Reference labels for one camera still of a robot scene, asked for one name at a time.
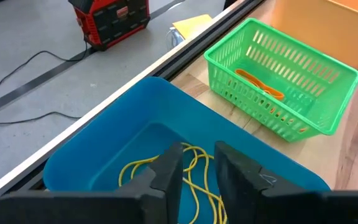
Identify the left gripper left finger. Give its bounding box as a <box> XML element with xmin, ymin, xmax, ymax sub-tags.
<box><xmin>0</xmin><ymin>142</ymin><xmax>185</xmax><ymax>224</ymax></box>

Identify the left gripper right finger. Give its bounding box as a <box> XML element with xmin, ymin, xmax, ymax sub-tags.
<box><xmin>214</xmin><ymin>141</ymin><xmax>358</xmax><ymax>224</ymax></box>

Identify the yellow rubber band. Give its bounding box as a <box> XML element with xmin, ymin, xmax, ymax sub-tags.
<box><xmin>118</xmin><ymin>142</ymin><xmax>228</xmax><ymax>224</ymax></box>
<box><xmin>118</xmin><ymin>142</ymin><xmax>211</xmax><ymax>224</ymax></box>

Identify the orange rubber band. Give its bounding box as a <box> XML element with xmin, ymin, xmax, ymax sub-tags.
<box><xmin>234</xmin><ymin>68</ymin><xmax>285</xmax><ymax>101</ymax></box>

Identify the blue plastic basket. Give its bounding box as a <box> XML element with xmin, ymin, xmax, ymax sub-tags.
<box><xmin>43</xmin><ymin>77</ymin><xmax>332</xmax><ymax>224</ymax></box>

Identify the green plastic basket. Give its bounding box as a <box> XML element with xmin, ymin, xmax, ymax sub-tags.
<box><xmin>203</xmin><ymin>17</ymin><xmax>358</xmax><ymax>143</ymax></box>

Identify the clear plastic sleeve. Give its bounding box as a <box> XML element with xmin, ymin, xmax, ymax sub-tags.
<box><xmin>165</xmin><ymin>26</ymin><xmax>186</xmax><ymax>50</ymax></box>

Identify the orange paper folder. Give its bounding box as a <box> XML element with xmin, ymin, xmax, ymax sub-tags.
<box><xmin>172</xmin><ymin>14</ymin><xmax>213</xmax><ymax>40</ymax></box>

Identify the yellow plastic basket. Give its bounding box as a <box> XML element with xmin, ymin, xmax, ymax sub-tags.
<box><xmin>270</xmin><ymin>0</ymin><xmax>358</xmax><ymax>72</ymax></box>

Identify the red black power station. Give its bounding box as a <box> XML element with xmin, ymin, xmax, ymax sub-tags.
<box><xmin>68</xmin><ymin>0</ymin><xmax>151</xmax><ymax>52</ymax></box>

